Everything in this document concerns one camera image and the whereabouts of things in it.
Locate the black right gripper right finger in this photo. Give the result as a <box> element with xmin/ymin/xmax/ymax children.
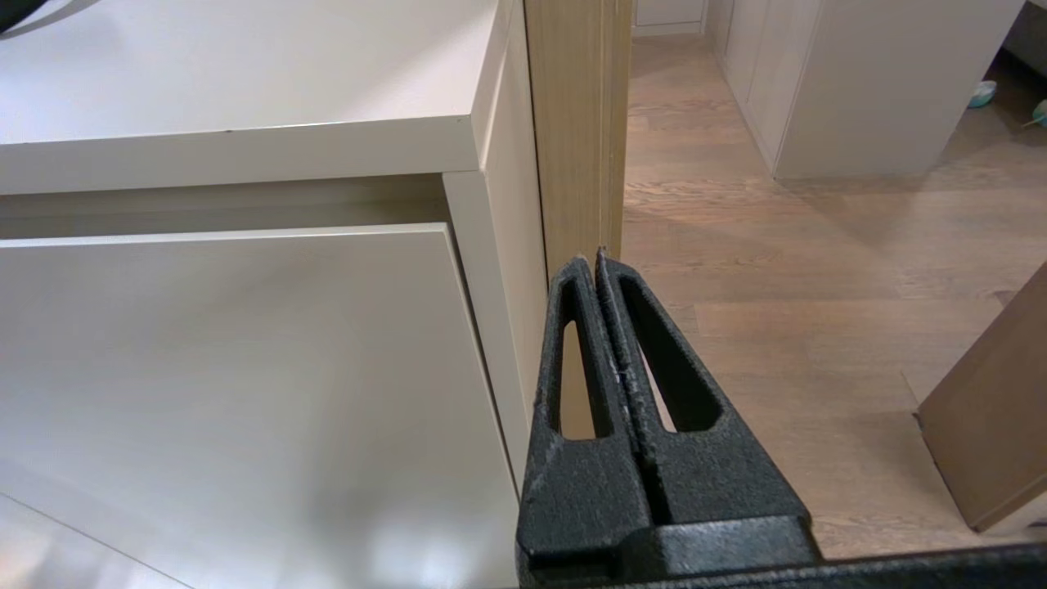
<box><xmin>597</xmin><ymin>250</ymin><xmax>811</xmax><ymax>526</ymax></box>

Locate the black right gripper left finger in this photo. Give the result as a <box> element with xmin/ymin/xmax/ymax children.
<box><xmin>517</xmin><ymin>255</ymin><xmax>655</xmax><ymax>578</ymax></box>

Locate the white cabinet door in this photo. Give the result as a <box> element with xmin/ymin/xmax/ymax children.
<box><xmin>0</xmin><ymin>225</ymin><xmax>524</xmax><ymax>589</ymax></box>

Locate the white wardrobe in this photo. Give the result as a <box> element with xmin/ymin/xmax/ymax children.
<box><xmin>708</xmin><ymin>0</ymin><xmax>1025</xmax><ymax>181</ymax></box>

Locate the white sideboard cabinet body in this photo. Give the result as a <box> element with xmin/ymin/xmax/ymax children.
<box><xmin>0</xmin><ymin>0</ymin><xmax>549</xmax><ymax>500</ymax></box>

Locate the dark grey bed base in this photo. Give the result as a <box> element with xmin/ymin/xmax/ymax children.
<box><xmin>1002</xmin><ymin>0</ymin><xmax>1047</xmax><ymax>79</ymax></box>

